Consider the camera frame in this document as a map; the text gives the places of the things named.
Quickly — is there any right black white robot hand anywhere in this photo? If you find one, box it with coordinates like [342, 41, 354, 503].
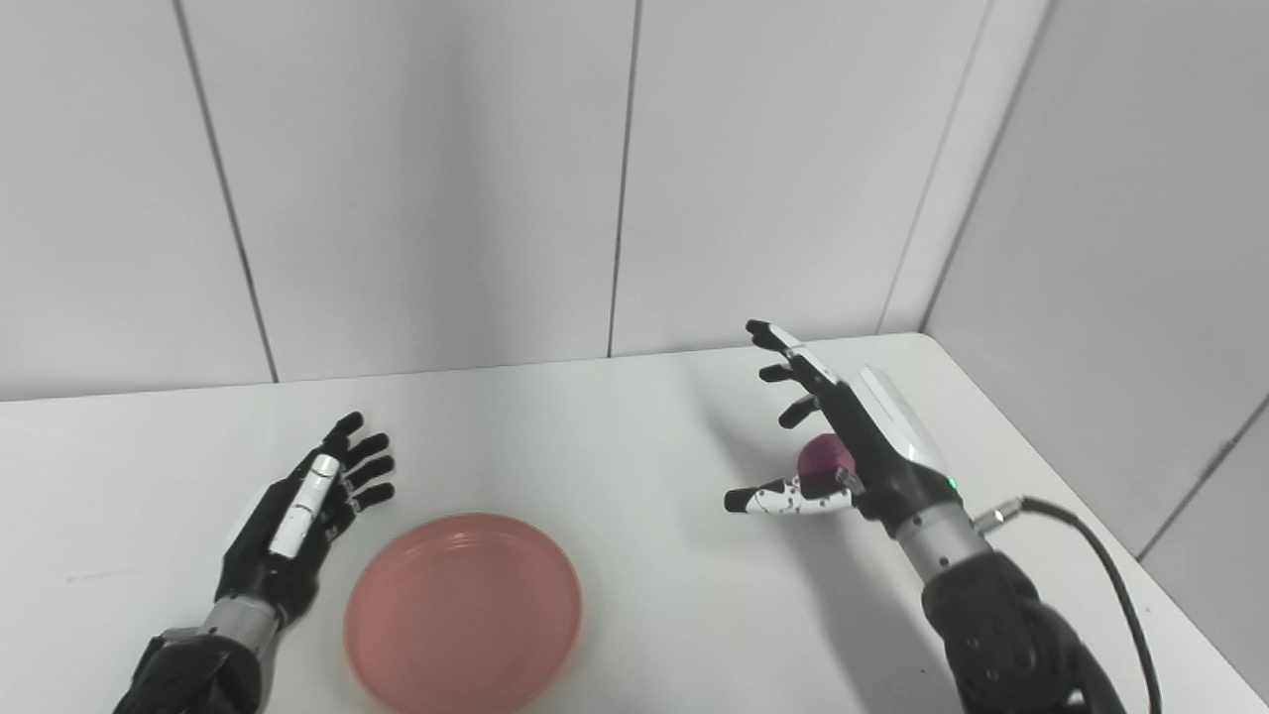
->
[723, 319, 965, 537]

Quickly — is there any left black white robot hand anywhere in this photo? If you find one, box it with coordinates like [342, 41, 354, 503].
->
[214, 412, 397, 628]

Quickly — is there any purple red onion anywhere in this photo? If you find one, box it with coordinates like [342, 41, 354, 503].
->
[798, 434, 857, 500]

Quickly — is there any pink round plate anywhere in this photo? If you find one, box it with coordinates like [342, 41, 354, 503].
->
[343, 513, 584, 714]

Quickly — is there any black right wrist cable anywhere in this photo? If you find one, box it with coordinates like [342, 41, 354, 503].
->
[972, 497, 1163, 714]

